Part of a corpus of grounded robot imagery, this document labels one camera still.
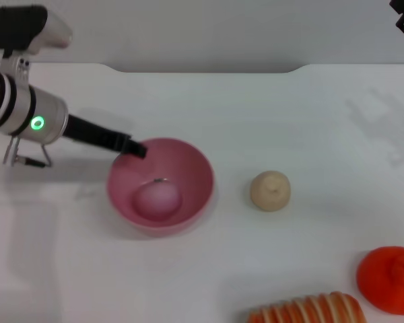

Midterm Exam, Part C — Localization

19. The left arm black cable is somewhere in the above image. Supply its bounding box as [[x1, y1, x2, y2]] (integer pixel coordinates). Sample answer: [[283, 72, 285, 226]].
[[3, 136, 53, 168]]

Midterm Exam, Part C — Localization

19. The pink plastic bowl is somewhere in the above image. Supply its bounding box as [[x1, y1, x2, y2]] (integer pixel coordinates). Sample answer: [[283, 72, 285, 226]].
[[106, 137, 215, 238]]

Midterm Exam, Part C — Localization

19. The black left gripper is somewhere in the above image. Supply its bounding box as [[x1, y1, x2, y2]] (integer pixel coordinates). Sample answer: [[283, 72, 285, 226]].
[[63, 114, 148, 160]]

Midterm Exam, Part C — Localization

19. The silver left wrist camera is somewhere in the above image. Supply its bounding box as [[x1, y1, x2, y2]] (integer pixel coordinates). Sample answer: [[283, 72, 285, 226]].
[[0, 4, 74, 85]]

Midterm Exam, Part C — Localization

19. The pink toy peach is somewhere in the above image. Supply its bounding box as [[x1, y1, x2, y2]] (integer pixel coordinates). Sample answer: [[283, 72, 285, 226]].
[[131, 178, 184, 223]]

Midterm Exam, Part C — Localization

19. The beige toy bun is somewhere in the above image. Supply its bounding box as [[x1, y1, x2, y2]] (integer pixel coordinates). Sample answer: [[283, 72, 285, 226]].
[[249, 170, 292, 213]]

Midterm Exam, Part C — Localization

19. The striped orange toy bread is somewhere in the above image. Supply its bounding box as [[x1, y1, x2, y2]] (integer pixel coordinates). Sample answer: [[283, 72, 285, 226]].
[[248, 291, 366, 323]]

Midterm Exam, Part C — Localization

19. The orange toy tangerine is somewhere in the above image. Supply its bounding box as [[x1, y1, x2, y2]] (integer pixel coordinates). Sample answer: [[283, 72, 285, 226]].
[[356, 246, 404, 316]]

